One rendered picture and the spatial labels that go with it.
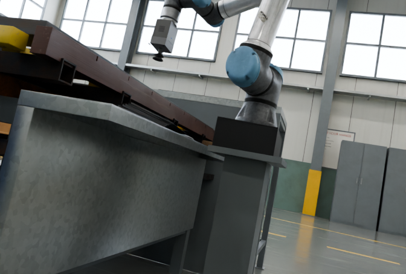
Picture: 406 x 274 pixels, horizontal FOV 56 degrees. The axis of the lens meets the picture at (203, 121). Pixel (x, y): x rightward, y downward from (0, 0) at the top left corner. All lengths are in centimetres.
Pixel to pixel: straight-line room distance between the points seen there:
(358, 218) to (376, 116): 264
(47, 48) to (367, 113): 1002
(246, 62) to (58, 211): 68
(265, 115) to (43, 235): 76
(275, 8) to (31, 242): 95
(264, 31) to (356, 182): 860
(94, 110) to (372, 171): 928
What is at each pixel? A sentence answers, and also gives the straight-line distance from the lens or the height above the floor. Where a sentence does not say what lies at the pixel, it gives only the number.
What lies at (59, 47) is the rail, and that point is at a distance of 89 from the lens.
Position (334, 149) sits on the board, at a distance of 1037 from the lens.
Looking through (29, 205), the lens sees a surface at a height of 46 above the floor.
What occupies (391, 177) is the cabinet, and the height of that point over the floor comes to 126.
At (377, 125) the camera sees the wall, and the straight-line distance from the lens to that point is 1058.
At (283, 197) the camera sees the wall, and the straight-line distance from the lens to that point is 1034.
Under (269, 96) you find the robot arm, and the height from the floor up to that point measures 88.
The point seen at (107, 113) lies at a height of 66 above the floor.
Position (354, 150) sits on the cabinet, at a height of 174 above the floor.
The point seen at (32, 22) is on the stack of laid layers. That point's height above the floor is 84.
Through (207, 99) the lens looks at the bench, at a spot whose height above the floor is 103.
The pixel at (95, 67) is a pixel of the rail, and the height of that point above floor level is 79.
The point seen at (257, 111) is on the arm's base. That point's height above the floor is 82.
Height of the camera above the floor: 60
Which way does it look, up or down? 7 degrees up
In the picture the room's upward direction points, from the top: 11 degrees clockwise
